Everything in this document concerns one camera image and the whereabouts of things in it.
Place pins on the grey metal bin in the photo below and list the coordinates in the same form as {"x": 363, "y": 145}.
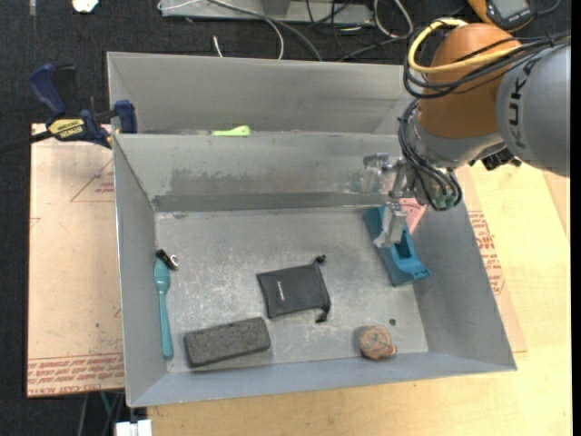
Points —
{"x": 254, "y": 243}

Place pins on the pink flat piece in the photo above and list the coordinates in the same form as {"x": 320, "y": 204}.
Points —
{"x": 416, "y": 214}

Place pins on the small black clip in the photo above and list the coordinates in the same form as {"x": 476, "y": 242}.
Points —
{"x": 167, "y": 259}

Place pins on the teal plastic box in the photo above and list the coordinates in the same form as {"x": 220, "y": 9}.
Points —
{"x": 406, "y": 264}

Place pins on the light green plastic piece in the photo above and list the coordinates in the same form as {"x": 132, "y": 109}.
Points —
{"x": 231, "y": 131}

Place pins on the teal plastic spoon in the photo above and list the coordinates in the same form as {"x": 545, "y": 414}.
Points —
{"x": 162, "y": 284}

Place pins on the dark grey flat block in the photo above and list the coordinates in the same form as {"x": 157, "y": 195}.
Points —
{"x": 227, "y": 341}

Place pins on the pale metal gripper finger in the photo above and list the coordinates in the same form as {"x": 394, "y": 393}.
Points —
{"x": 394, "y": 225}
{"x": 377, "y": 162}

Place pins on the brown round stone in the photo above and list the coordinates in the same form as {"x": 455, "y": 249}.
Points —
{"x": 374, "y": 342}

